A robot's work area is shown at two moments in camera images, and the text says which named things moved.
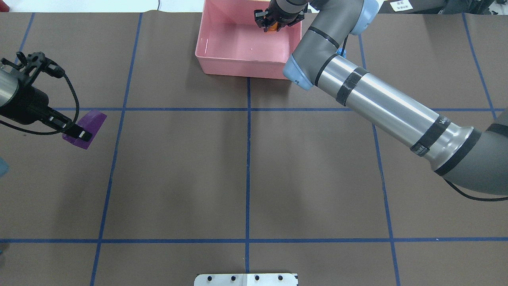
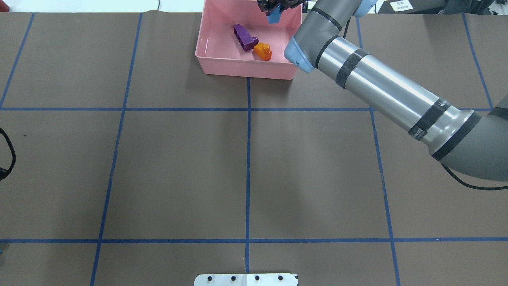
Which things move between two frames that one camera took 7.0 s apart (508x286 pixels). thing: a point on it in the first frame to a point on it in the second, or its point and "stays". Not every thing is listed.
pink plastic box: [230, 42] stays
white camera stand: [246, 279] stays
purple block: [91, 122] to [245, 40]
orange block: [273, 28] to [262, 51]
